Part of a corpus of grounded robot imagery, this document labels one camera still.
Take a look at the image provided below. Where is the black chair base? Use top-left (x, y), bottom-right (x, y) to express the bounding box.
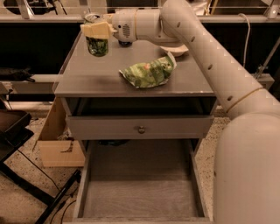
top-left (0, 110), bottom-right (76, 224)

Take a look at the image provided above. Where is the black floor cable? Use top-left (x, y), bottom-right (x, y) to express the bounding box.
top-left (17, 149), bottom-right (77, 224)

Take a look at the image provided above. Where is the closed grey top drawer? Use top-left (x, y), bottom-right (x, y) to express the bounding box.
top-left (66, 115), bottom-right (214, 140)

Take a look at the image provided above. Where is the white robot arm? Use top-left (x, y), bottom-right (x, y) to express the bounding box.
top-left (81, 0), bottom-right (280, 224)

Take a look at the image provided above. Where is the blue soda can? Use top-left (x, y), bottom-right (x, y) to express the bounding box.
top-left (118, 40), bottom-right (132, 47)

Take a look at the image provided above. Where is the round metal drawer knob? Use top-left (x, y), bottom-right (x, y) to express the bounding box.
top-left (138, 126), bottom-right (145, 134)

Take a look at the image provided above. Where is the green chip bag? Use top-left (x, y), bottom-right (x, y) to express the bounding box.
top-left (119, 52), bottom-right (177, 88)

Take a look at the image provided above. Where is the white paper bowl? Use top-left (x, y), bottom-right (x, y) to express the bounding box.
top-left (161, 45), bottom-right (188, 57)

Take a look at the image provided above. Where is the white cable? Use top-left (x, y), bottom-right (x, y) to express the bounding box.
top-left (237, 13), bottom-right (252, 71)

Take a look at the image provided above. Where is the open grey middle drawer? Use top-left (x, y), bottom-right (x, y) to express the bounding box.
top-left (63, 139), bottom-right (214, 224)

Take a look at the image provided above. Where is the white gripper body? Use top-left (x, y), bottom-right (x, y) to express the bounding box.
top-left (112, 9), bottom-right (137, 42)

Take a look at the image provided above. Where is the cardboard box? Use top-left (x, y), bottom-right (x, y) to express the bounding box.
top-left (37, 98), bottom-right (85, 167)

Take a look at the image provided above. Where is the green soda can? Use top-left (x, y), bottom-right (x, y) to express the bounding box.
top-left (83, 12), bottom-right (109, 58)

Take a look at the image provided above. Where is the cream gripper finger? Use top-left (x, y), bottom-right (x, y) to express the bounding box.
top-left (80, 22), bottom-right (116, 39)
top-left (101, 13), bottom-right (114, 23)

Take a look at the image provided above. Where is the metal railing frame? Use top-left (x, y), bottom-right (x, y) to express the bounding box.
top-left (0, 0), bottom-right (280, 23)

